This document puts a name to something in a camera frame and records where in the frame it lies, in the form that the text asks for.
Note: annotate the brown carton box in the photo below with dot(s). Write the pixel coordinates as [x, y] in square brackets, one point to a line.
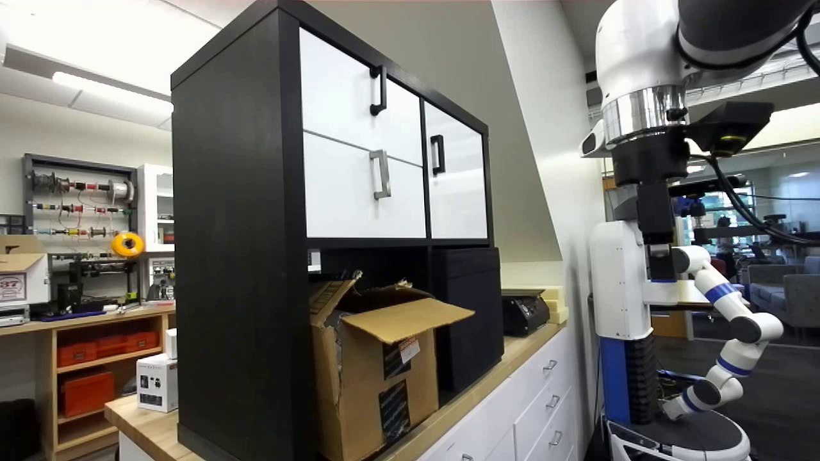
[375, 362]

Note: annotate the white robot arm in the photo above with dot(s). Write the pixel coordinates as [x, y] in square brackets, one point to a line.
[653, 52]

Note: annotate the lower white drawer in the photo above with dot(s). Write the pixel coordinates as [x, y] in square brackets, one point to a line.
[358, 194]

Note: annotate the white drawer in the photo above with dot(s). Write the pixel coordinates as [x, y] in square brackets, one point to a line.
[345, 102]
[358, 194]

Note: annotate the upper white drawer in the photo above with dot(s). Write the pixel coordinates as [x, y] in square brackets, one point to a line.
[345, 102]

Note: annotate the small white box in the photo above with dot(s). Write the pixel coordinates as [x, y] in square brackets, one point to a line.
[157, 382]

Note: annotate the white cabinet door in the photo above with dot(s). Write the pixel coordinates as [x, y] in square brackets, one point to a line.
[457, 179]

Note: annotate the black cube shelf unit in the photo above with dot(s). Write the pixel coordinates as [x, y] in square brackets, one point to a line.
[244, 257]

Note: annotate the black device on counter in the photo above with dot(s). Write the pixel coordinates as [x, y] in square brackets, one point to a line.
[523, 312]

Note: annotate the white counter cabinet wood top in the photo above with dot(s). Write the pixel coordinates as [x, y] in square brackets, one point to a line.
[526, 405]

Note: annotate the white and blue mobile robot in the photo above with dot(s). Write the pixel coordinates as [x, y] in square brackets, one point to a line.
[634, 270]

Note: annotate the yellow tape spool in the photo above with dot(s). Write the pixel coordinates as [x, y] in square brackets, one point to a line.
[126, 244]

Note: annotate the wooden shelf unit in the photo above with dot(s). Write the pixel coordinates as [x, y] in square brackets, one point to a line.
[78, 368]

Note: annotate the grey tool pegboard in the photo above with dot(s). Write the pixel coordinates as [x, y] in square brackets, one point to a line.
[78, 207]

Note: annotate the red storage bin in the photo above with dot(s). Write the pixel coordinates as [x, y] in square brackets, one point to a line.
[87, 394]

